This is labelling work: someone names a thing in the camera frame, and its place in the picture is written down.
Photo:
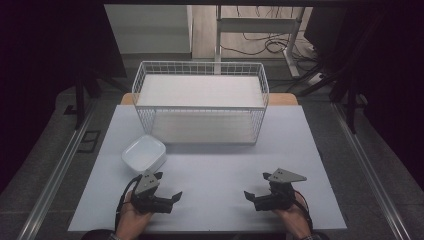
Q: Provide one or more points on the metal floor rail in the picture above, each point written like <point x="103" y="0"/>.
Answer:
<point x="56" y="170"/>
<point x="370" y="173"/>

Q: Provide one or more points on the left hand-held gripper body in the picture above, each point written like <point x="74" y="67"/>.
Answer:
<point x="147" y="186"/>

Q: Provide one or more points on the white cabinet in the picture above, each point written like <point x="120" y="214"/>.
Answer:
<point x="150" y="30"/>

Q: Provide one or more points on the white metal desk frame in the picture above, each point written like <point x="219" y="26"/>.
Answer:
<point x="256" y="25"/>

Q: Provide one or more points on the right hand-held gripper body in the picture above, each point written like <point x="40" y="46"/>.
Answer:
<point x="281" y="191"/>

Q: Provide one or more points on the light blue table mat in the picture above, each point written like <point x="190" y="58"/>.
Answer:
<point x="216" y="173"/>

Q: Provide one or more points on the white power strip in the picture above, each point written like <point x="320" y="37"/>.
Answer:
<point x="316" y="78"/>

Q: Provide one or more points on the person's left hand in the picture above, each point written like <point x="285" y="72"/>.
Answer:
<point x="131" y="221"/>

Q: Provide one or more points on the black floor bracket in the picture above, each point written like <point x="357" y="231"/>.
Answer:
<point x="90" y="140"/>

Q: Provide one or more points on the dark curtain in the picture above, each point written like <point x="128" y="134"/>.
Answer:
<point x="43" y="66"/>
<point x="400" y="83"/>

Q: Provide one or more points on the white square bowl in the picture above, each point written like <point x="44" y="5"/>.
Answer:
<point x="143" y="155"/>

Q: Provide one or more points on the person's right hand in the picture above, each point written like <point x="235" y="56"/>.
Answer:
<point x="295" y="218"/>

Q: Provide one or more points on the black metal stand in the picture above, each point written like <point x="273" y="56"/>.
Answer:
<point x="350" y="100"/>
<point x="79" y="100"/>

